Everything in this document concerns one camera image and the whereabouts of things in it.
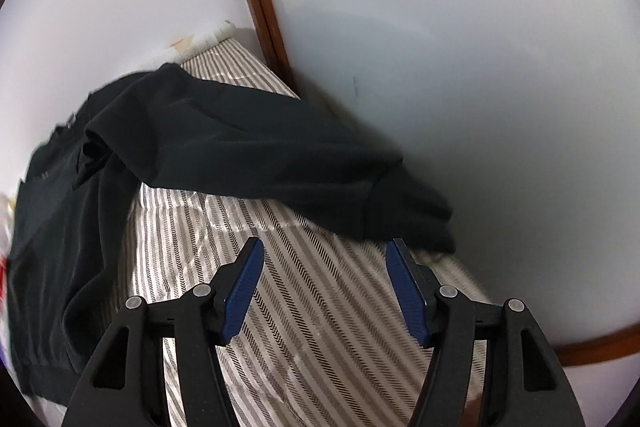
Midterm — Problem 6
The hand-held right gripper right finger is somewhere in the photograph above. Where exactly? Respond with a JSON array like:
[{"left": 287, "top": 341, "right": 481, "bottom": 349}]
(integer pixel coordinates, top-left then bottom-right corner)
[{"left": 385, "top": 237, "right": 586, "bottom": 427}]

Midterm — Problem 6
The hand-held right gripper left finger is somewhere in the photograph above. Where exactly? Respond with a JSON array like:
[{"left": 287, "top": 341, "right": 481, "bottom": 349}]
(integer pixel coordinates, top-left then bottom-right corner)
[{"left": 62, "top": 237, "right": 266, "bottom": 427}]

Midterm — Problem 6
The black sweater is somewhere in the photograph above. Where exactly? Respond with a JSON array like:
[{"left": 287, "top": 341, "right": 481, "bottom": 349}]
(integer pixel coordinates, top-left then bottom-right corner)
[{"left": 7, "top": 63, "right": 457, "bottom": 408}]

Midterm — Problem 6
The striped mattress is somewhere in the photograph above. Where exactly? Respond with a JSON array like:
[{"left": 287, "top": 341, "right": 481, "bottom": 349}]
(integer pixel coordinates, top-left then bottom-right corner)
[{"left": 117, "top": 38, "right": 493, "bottom": 427}]

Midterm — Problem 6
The white foam strip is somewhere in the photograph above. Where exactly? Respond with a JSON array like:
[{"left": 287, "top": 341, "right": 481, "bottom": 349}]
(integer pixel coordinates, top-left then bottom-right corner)
[{"left": 150, "top": 21, "right": 236, "bottom": 68}]

